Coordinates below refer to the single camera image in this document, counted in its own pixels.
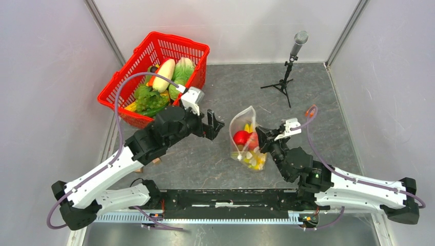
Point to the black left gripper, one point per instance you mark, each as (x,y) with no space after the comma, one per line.
(211,130)

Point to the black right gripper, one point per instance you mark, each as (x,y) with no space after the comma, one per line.
(267,137)

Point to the red apple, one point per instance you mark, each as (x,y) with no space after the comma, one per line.
(240,138)
(253,141)

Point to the clear polka dot zip bag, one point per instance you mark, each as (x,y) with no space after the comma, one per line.
(245,116)

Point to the yellow banana bunch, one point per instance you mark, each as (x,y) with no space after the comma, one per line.
(254,160)

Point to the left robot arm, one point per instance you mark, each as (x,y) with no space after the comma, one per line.
(81,201)

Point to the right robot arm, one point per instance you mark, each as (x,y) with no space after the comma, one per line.
(325,186)

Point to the orange small block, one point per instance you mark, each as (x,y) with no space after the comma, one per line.
(311,112)

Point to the round green cabbage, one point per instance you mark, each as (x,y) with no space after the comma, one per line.
(173,92)

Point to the black microphone tripod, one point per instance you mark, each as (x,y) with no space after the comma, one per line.
(283,83)

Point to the green bell pepper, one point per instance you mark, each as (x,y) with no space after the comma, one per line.
(153,112)

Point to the napa cabbage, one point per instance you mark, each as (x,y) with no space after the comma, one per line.
(183,69)

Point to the white radish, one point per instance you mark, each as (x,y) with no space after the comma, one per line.
(166,70)

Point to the green leafy lettuce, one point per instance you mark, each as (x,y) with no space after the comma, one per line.
(147,98)

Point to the red chili pepper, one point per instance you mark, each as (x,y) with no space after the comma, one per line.
(151,81)

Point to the yellow bell pepper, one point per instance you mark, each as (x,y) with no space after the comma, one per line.
(132,107)

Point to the red plastic shopping basket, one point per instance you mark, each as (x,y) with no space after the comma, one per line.
(155,49)

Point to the silver microphone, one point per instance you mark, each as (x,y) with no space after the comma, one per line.
(300,39)

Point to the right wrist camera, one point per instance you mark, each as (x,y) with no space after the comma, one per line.
(291,127)

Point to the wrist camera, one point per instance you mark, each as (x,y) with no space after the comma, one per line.
(291,127)
(191,98)

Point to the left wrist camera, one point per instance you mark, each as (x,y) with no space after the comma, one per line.
(191,98)

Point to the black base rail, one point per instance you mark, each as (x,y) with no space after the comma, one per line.
(230,203)

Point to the aluminium frame rail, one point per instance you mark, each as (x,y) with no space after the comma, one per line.
(127,228)

